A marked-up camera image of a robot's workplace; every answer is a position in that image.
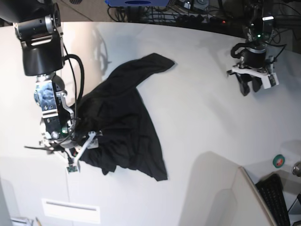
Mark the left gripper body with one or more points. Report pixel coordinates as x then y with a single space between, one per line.
251 55

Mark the black power strip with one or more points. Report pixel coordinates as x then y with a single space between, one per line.
192 19

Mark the metal knob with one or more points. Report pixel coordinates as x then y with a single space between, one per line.
296 169

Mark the black keyboard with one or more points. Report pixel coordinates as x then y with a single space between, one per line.
271 190

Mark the green tape roll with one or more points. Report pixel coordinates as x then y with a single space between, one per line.
278 161

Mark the white partition panel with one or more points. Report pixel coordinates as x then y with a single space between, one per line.
221 193

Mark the black t-shirt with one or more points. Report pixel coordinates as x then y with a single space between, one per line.
115 109

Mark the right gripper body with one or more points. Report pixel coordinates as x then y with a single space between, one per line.
58 142

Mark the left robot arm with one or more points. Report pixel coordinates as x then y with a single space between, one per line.
258 25

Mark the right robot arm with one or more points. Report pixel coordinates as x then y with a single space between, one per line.
37 25

